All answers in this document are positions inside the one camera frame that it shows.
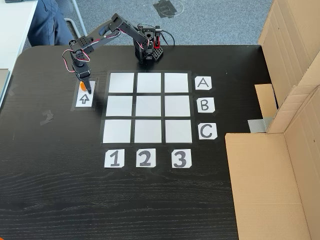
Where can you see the round orange token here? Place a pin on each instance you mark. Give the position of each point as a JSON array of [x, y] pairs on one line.
[[82, 85]]

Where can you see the white nine-square grid sheet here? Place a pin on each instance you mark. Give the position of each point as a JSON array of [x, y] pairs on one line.
[[148, 107]]

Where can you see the white arrow paper sheet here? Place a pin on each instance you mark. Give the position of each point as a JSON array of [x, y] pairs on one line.
[[85, 100]]

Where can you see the white metal table leg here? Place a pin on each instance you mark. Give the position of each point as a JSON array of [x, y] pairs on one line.
[[80, 25]]

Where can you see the clear crumpled tape piece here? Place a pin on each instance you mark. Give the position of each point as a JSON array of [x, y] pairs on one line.
[[46, 117]]

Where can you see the person in blue trousers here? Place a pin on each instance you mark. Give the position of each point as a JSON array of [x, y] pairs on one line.
[[47, 25]]

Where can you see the clear flat tape piece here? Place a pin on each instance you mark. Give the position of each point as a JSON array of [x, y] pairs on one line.
[[12, 90]]

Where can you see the white side table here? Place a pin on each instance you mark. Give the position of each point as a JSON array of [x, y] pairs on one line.
[[12, 32]]

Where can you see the paper sheet number 1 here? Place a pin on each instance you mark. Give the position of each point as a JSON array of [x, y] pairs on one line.
[[114, 158]]

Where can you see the red black clamp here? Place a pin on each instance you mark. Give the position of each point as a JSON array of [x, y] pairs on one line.
[[157, 40]]

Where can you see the paper sheet number 2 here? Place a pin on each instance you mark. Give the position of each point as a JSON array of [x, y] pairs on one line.
[[145, 157]]

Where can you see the black floor tape patch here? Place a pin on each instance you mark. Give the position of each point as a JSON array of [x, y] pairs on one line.
[[165, 8]]

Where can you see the paper sheet letter A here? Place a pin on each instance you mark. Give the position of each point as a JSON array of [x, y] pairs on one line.
[[203, 83]]

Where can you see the paper sheet number 3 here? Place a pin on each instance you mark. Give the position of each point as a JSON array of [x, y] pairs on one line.
[[181, 158]]

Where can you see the paper sheet letter B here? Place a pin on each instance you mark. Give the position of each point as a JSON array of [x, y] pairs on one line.
[[205, 105]]

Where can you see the paper sheet letter C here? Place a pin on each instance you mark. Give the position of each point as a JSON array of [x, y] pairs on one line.
[[207, 131]]

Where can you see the brown cardboard panel large flap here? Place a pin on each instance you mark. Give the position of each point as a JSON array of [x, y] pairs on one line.
[[265, 185]]

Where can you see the brown cardboard panel small flap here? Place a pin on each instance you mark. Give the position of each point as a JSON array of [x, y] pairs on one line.
[[287, 50]]

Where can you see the grey duct tape strip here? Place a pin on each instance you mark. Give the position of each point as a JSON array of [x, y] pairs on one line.
[[258, 125]]

